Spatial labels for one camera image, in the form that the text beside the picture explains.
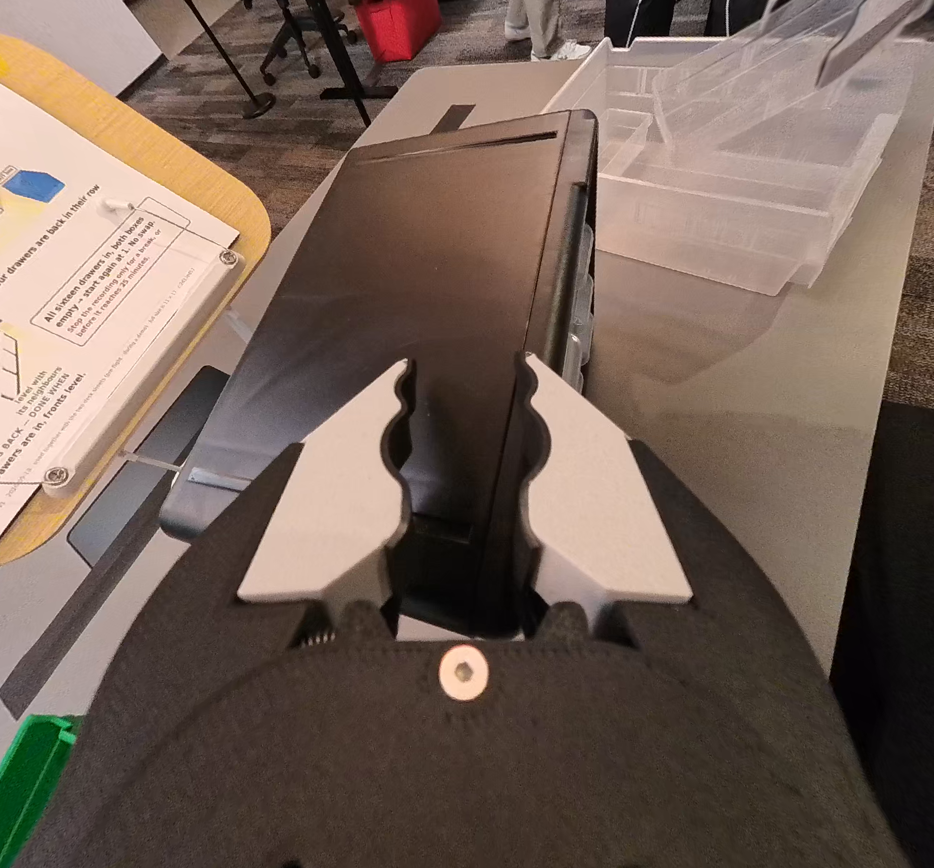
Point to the white stand ledge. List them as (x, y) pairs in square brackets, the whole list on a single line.
[(146, 372)]

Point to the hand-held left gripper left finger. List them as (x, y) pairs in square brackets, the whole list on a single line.
[(325, 518)]

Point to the short black tape piece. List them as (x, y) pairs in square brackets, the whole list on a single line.
[(452, 118)]

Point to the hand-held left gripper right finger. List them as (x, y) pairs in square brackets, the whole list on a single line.
[(609, 518)]

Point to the black drawer cabinet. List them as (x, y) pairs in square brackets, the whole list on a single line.
[(408, 262)]

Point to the green plastic bin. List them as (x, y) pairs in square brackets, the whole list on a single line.
[(36, 795)]

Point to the clear plastic bin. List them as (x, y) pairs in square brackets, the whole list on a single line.
[(730, 241)]

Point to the rows of small clear drawers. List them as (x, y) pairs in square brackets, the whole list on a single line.
[(582, 299)]

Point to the black table leg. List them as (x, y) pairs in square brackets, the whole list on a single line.
[(328, 29)]

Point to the red bag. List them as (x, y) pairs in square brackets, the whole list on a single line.
[(398, 25)]

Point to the printed instruction sheet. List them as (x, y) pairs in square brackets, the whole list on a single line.
[(109, 226)]

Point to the thin black pole stand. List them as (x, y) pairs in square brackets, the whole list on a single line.
[(259, 106)]

